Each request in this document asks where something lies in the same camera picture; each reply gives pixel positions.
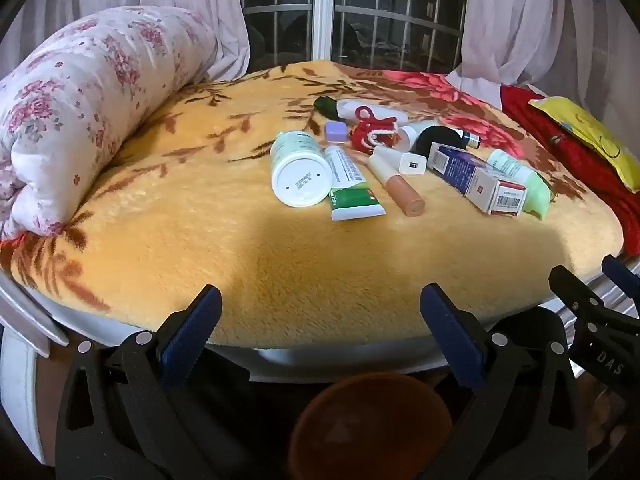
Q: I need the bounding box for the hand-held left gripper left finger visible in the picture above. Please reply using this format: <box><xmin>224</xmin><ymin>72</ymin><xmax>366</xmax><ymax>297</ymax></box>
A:
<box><xmin>55</xmin><ymin>284</ymin><xmax>251</xmax><ymax>480</ymax></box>

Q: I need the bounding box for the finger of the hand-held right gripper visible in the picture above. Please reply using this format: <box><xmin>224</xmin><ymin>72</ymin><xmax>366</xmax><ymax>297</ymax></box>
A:
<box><xmin>601</xmin><ymin>255</ymin><xmax>640</xmax><ymax>293</ymax></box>
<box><xmin>548</xmin><ymin>265</ymin><xmax>640</xmax><ymax>333</ymax></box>

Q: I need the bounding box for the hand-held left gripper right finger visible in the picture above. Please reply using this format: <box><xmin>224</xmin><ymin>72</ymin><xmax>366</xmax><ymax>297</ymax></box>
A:
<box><xmin>419</xmin><ymin>283</ymin><xmax>588</xmax><ymax>480</ymax></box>

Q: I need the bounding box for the light green tube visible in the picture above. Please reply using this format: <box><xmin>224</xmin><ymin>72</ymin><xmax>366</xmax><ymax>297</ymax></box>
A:
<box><xmin>486</xmin><ymin>149</ymin><xmax>551</xmax><ymax>221</ymax></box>

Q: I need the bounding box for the brown basin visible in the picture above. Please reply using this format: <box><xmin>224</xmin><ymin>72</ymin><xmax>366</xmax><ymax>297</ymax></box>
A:
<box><xmin>287</xmin><ymin>372</ymin><xmax>453</xmax><ymax>480</ymax></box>

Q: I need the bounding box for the beige concealer tube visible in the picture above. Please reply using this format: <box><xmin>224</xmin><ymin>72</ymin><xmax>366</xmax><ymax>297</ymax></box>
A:
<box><xmin>367</xmin><ymin>146</ymin><xmax>427</xmax><ymax>218</ymax></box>

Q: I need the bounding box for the blue and white carton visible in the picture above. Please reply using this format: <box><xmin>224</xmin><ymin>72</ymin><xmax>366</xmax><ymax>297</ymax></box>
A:
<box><xmin>426</xmin><ymin>142</ymin><xmax>527</xmax><ymax>217</ymax></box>

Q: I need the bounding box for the green and white tube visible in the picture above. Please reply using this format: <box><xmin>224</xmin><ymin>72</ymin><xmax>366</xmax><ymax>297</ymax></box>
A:
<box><xmin>324</xmin><ymin>145</ymin><xmax>387</xmax><ymax>222</ymax></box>

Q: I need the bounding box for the white charger plug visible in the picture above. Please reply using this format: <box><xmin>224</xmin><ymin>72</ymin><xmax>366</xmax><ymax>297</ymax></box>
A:
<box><xmin>398</xmin><ymin>154</ymin><xmax>428</xmax><ymax>177</ymax></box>

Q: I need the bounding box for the white and green bottle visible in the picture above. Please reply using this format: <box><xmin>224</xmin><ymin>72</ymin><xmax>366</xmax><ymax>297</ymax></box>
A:
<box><xmin>270</xmin><ymin>131</ymin><xmax>333</xmax><ymax>208</ymax></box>

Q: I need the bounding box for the black round compact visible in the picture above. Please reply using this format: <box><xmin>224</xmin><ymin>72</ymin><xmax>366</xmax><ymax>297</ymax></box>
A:
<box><xmin>415</xmin><ymin>126</ymin><xmax>466</xmax><ymax>158</ymax></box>

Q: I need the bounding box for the red knitted pouch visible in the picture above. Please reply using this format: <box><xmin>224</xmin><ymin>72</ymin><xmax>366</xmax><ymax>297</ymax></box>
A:
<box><xmin>348</xmin><ymin>105</ymin><xmax>401</xmax><ymax>155</ymax></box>

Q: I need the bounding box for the red cloth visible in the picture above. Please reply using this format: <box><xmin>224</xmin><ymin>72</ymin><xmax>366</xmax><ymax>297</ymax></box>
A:
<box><xmin>500</xmin><ymin>85</ymin><xmax>640</xmax><ymax>256</ymax></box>

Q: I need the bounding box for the yellow pillow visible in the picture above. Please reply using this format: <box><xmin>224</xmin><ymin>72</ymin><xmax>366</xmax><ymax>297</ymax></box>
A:
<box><xmin>528</xmin><ymin>96</ymin><xmax>640</xmax><ymax>193</ymax></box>

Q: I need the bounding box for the white jar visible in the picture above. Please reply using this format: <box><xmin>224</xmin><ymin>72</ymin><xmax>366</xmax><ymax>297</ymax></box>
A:
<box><xmin>397</xmin><ymin>121</ymin><xmax>436</xmax><ymax>152</ymax></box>

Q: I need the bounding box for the floral rolled quilt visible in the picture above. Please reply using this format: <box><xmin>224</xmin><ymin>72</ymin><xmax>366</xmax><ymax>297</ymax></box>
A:
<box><xmin>0</xmin><ymin>7</ymin><xmax>221</xmax><ymax>241</ymax></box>

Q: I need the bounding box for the dark green bottle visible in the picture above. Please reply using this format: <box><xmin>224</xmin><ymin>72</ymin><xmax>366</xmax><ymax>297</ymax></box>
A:
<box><xmin>313</xmin><ymin>95</ymin><xmax>341</xmax><ymax>117</ymax></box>

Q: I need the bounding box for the barred window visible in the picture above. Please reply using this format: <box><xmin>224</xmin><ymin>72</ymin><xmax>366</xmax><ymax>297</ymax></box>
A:
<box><xmin>232</xmin><ymin>0</ymin><xmax>468</xmax><ymax>73</ymax></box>

